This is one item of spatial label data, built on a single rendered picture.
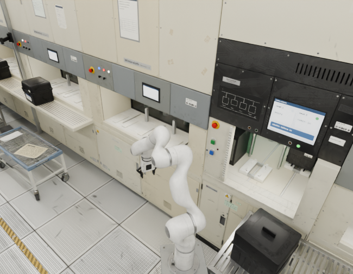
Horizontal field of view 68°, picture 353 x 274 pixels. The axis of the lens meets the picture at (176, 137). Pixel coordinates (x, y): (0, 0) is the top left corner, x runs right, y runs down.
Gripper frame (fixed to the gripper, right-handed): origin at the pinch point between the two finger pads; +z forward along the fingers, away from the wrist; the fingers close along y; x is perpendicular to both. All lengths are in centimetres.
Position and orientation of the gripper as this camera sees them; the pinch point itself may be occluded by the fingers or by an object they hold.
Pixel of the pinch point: (147, 174)
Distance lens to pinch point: 199.2
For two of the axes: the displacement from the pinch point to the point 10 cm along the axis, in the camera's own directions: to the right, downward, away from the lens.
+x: -4.5, -5.0, 7.5
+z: -0.3, 8.4, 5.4
